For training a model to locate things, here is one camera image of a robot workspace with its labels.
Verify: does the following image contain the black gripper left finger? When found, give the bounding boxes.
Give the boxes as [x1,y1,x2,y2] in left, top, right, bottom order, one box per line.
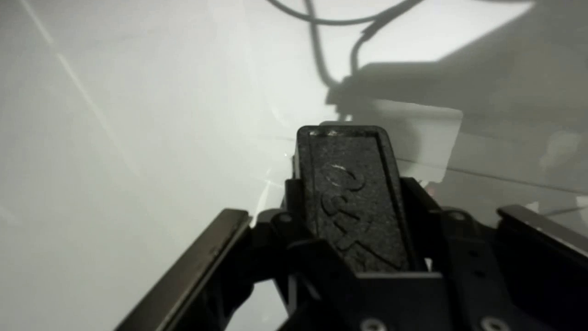
[115,175,372,331]

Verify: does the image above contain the large grey whiteboard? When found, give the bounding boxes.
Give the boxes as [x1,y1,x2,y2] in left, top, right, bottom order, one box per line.
[0,0,588,331]

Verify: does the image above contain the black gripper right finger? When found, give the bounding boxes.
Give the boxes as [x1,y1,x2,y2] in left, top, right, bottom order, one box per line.
[401,175,588,331]

